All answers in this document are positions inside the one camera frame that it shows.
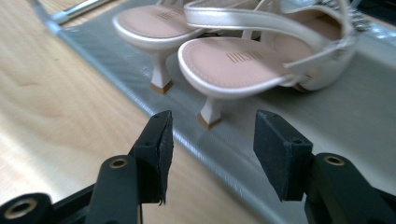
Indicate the white heeled sandal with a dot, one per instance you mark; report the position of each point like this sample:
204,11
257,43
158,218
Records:
149,23
236,68

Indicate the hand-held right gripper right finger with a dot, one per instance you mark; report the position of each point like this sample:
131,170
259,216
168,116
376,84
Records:
277,155

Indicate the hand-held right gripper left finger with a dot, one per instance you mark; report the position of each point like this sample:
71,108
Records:
154,161

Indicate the grey shoe rack shelf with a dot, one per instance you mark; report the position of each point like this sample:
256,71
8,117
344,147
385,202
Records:
327,130

